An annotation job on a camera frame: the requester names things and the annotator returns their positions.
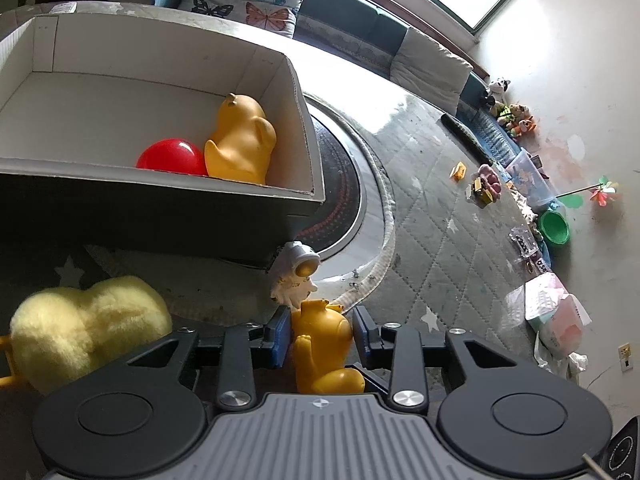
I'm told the black and white plush toy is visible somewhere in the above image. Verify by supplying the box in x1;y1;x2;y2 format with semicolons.
484;78;511;106

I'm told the red plastic ball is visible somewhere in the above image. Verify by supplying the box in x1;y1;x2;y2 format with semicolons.
136;138;209;177

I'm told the round black induction cooktop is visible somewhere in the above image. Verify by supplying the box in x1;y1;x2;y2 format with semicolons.
295;106;368;255

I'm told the yellow rubber bear toy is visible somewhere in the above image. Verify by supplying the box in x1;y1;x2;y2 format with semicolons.
291;298;367;395
203;92;277;186

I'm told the yellow plush toy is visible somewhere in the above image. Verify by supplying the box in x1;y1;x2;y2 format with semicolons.
0;275;174;396

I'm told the blue sofa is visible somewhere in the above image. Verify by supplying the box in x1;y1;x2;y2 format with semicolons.
108;0;526;166

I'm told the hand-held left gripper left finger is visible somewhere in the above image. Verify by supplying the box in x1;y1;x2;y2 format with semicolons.
125;306;292;409

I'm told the colourful pinwheel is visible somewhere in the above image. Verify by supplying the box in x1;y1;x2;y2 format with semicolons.
555;176;621;207

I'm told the pile of small plush toys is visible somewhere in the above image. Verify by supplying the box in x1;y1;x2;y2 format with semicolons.
490;102;540;140

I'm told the clear bag of small parts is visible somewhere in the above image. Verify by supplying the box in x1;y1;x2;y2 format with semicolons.
509;226;550;275

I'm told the pink and white packet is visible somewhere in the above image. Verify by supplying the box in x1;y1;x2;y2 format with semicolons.
505;272;593;360

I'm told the black remote control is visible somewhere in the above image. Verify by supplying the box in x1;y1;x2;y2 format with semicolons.
440;114;495;167

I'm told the green plastic bowl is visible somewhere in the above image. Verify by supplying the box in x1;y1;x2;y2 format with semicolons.
538;209;572;246

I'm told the clear plastic storage box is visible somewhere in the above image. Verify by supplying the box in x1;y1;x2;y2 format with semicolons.
505;148;557;212

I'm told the white cardboard box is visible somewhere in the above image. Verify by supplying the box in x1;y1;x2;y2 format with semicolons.
0;14;326;269

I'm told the white cushion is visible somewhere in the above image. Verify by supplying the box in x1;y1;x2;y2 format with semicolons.
390;26;474;115

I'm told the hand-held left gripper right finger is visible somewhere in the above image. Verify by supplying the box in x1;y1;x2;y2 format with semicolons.
353;306;522;415

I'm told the white astronaut figurine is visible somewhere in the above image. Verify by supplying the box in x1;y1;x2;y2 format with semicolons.
270;241;321;309

